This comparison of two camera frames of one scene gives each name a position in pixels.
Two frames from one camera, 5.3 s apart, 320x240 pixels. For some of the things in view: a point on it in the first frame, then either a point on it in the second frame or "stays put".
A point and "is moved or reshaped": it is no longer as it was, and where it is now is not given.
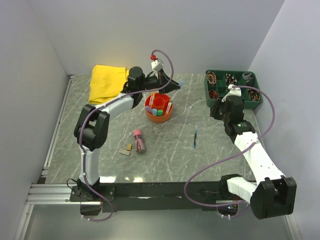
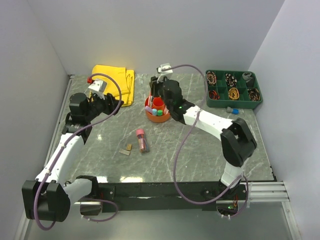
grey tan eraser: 124,152 stays put
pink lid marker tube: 140,147 is moved or reshaped
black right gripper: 214,108 -> 154,86
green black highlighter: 160,112 stays put
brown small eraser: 129,147 stays put
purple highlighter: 149,109 stays put
